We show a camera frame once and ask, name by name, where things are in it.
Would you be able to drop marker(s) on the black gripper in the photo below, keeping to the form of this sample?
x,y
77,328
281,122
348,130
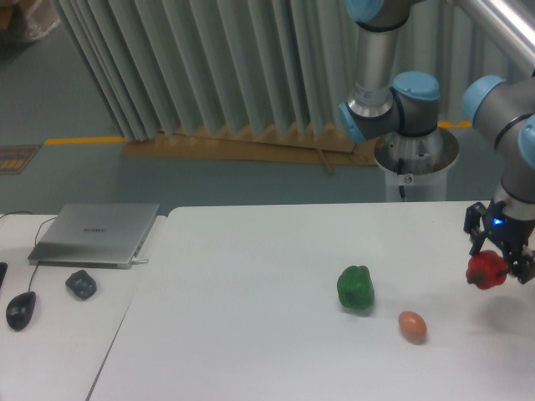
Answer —
x,y
508,225

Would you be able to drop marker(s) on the red bell pepper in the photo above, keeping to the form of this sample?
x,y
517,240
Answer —
x,y
486,269

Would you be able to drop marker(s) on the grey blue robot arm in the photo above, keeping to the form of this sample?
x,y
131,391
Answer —
x,y
501,108

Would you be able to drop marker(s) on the green bell pepper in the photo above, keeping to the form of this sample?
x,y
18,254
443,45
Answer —
x,y
355,289

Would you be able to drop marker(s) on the brown egg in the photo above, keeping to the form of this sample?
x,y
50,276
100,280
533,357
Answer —
x,y
412,326

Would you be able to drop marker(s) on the flat brown cardboard sheet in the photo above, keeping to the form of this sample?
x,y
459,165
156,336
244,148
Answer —
x,y
329,148

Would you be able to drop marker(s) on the pale green pleated curtain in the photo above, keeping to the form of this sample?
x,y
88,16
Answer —
x,y
288,71

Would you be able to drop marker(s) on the silver closed laptop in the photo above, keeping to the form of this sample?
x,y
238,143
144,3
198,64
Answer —
x,y
103,235

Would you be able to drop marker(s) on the small black gadget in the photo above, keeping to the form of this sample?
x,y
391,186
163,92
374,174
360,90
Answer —
x,y
82,285

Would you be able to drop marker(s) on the black computer mouse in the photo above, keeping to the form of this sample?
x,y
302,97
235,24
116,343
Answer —
x,y
20,310

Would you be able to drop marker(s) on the black keyboard edge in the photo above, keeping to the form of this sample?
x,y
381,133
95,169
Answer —
x,y
3,271

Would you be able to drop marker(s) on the clear plastic bag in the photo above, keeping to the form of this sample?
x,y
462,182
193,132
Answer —
x,y
27,21

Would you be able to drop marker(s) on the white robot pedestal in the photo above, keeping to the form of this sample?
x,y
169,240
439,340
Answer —
x,y
416,179

